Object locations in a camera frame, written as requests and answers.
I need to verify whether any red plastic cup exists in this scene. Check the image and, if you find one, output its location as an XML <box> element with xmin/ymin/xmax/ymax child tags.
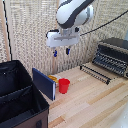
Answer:
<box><xmin>58</xmin><ymin>78</ymin><xmax>71</xmax><ymax>95</ymax></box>

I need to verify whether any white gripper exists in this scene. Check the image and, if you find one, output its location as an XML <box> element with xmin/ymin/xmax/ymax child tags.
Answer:
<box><xmin>45</xmin><ymin>29</ymin><xmax>81</xmax><ymax>58</ymax></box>

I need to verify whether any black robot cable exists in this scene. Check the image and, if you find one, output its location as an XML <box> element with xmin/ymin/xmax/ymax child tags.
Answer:
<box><xmin>79</xmin><ymin>9</ymin><xmax>128</xmax><ymax>37</ymax></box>

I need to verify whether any beige woven folding screen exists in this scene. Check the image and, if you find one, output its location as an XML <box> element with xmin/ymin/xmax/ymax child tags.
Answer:
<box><xmin>0</xmin><ymin>0</ymin><xmax>128</xmax><ymax>77</ymax></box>

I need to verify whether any bowl with yellow contents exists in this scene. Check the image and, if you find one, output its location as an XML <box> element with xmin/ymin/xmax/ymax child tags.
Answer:
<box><xmin>47</xmin><ymin>74</ymin><xmax>63</xmax><ymax>89</ymax></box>

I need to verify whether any dark blue book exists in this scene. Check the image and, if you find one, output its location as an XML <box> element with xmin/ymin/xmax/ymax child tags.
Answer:
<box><xmin>31</xmin><ymin>67</ymin><xmax>57</xmax><ymax>102</ymax></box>

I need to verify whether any black fabric storage box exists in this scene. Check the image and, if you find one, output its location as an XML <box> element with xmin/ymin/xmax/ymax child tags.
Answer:
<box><xmin>0</xmin><ymin>59</ymin><xmax>50</xmax><ymax>128</ymax></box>

